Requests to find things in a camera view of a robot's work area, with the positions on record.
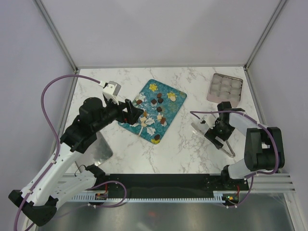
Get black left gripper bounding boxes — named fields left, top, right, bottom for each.
left=93, top=96, right=143, bottom=132

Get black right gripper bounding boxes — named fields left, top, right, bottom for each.
left=204, top=117, right=235, bottom=149

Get metal tongs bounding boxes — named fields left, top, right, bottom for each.
left=191, top=115, right=235, bottom=158

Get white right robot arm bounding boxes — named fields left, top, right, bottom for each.
left=204, top=102, right=285, bottom=190

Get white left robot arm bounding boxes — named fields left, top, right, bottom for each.
left=9, top=97, right=144, bottom=227

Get pink chocolate tin box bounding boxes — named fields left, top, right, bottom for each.
left=206, top=73, right=243, bottom=108

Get teal floral tray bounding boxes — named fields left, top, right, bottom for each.
left=118, top=79, right=187, bottom=144

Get metal tin lid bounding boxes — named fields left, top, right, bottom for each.
left=87, top=132, right=113, bottom=166

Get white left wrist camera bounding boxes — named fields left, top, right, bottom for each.
left=99, top=81, right=121, bottom=105

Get white cable duct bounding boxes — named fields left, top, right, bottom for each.
left=68, top=191, right=240, bottom=203

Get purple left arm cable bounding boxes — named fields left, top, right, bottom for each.
left=13, top=75, right=104, bottom=229

